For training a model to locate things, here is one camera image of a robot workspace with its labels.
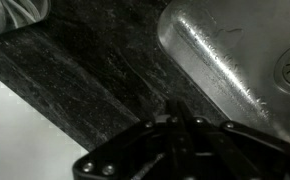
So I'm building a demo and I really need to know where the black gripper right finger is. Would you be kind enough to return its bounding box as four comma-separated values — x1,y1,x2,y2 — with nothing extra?
178,102,218,180

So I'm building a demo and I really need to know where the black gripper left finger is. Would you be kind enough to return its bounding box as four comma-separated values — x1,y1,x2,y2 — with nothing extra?
166,100,187,180

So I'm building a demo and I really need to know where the stainless steel sink basin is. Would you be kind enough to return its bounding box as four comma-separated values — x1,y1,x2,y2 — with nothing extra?
157,0,290,142

